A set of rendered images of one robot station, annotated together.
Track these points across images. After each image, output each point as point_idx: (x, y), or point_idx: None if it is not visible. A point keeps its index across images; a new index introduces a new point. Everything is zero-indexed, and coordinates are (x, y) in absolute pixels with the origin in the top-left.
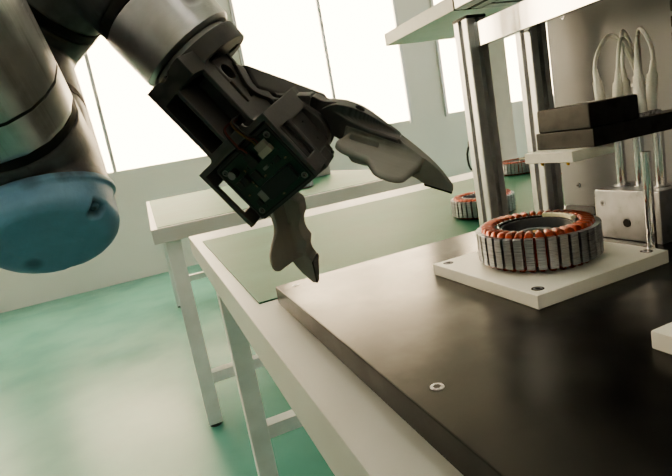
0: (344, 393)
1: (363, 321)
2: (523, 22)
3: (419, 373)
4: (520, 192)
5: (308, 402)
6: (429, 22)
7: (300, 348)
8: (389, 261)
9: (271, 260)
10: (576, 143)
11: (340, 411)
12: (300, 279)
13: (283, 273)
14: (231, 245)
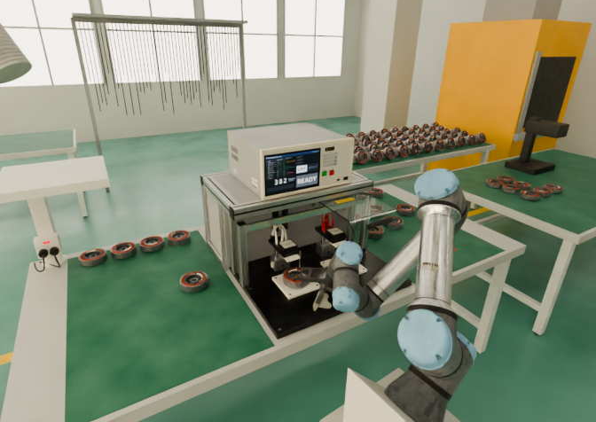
0: (339, 318)
1: (317, 311)
2: (266, 225)
3: None
4: (160, 270)
5: (338, 325)
6: (70, 192)
7: (316, 328)
8: (267, 308)
9: (331, 306)
10: (294, 253)
11: (345, 318)
12: (252, 337)
13: (238, 345)
14: (127, 393)
